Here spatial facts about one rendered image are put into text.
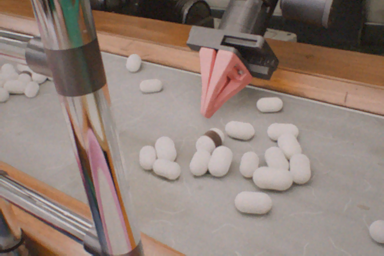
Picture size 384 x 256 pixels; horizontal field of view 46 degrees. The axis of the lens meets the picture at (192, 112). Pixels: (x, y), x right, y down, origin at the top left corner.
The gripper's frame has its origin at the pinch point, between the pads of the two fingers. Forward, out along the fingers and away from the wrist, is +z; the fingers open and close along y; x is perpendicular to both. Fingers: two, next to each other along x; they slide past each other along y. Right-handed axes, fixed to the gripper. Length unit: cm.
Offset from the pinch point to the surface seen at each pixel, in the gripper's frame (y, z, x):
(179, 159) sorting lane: 1.1, 7.1, -3.1
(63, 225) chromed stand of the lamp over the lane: 8.6, 15.5, -23.4
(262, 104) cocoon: 4.6, -3.5, 3.7
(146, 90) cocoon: -12.2, -1.1, 2.5
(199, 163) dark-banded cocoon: 5.0, 7.0, -5.2
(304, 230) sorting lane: 17.1, 9.3, -4.9
